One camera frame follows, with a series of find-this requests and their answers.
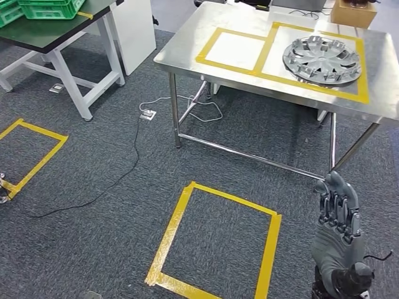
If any robot's right grey hand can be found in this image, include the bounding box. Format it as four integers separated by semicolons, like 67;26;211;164
311;171;375;299

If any silver grey wheel hubcap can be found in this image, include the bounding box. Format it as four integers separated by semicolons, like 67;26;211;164
283;36;362;86

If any steel top workbench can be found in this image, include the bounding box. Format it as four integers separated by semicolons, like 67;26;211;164
153;1;399;183

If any yellow floor tape square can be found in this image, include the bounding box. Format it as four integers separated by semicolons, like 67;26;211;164
144;181;283;299
0;118;70;201

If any brown cardboard box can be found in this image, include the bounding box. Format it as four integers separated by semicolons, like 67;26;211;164
330;0;378;30

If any small black device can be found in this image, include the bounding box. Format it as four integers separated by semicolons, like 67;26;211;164
248;1;271;12

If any yellow bench tape square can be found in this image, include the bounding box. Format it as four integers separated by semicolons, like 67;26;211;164
195;27;275;77

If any large white desk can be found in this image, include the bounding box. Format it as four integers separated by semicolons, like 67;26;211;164
84;0;157;77

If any green top table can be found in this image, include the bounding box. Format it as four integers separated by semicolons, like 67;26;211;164
0;0;126;123

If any stool with chrome base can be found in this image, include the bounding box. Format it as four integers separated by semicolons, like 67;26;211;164
0;172;11;205

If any green plastic crate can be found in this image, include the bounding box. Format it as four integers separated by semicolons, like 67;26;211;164
0;0;25;29
17;0;86;21

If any white floor cable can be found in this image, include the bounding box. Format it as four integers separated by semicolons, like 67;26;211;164
138;95;224;123

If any black looped desk cable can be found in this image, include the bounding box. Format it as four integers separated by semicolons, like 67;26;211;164
288;9;331;21

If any black floor cable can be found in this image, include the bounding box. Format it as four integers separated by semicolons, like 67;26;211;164
29;117;141;219

